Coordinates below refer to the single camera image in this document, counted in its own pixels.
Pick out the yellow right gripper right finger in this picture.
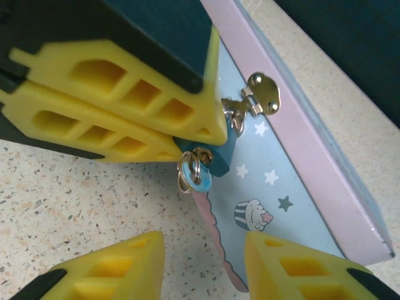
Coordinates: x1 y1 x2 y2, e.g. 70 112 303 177
244 230 399 300

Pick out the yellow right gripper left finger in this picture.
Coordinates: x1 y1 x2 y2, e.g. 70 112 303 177
18 230 166 300

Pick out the metal key ring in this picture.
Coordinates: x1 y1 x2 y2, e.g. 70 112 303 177
176 149 204 195

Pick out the silver key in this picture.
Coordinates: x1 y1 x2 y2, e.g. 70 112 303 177
180 148 215 193

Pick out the blue padlock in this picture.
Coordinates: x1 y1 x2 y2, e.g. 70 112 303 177
173 96 248 178

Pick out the pink blue cupcake box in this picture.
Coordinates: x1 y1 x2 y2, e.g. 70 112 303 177
191 0 397 294

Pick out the silver metal hasp latch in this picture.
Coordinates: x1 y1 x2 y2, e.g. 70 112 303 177
239 71 282 118

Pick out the blue printed banner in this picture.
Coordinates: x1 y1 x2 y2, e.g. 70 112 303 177
274 0 400 129

